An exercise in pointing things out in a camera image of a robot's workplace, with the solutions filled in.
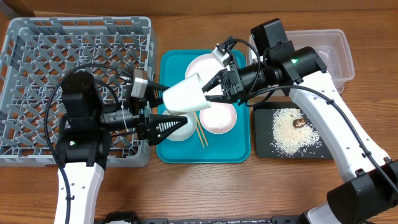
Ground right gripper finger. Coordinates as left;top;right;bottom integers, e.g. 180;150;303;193
201;70;226;93
205;93;239;104

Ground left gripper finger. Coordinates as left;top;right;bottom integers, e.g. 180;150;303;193
146;81;168;108
146;114;188;146

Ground small white bowl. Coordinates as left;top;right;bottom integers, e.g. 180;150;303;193
199;103;238;134

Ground grey bowl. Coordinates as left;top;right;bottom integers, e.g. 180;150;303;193
167;113;197;141

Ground white paper cup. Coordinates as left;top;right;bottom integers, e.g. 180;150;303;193
162;73;211;115

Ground brown food scrap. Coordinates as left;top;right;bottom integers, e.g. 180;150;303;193
292;118;306;128

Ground white rice pile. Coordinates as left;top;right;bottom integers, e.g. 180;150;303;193
270;108;323;157

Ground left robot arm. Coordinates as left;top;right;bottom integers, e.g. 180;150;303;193
55;72;188;223

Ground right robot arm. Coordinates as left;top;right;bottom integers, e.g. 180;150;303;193
203;19;397;223

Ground grey dishwasher rack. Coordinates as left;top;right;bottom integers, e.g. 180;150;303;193
1;16;158;166

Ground large white plate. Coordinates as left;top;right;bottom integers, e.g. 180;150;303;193
184;53;231;97

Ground wooden chopstick right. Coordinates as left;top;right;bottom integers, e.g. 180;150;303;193
197;115;209;146

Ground wooden chopstick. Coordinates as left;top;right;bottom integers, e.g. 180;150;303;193
197;115;209;146
193;112;205;148

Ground wooden chopstick left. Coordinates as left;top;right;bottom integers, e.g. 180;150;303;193
193;112;205;148

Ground black tray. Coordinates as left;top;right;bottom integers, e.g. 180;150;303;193
254;102;333;159

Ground teal serving tray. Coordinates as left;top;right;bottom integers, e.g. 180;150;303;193
156;49;251;164

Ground clear plastic bin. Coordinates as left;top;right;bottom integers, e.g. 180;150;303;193
246;29;356;96

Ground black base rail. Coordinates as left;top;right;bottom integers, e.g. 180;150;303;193
94;212;305;224

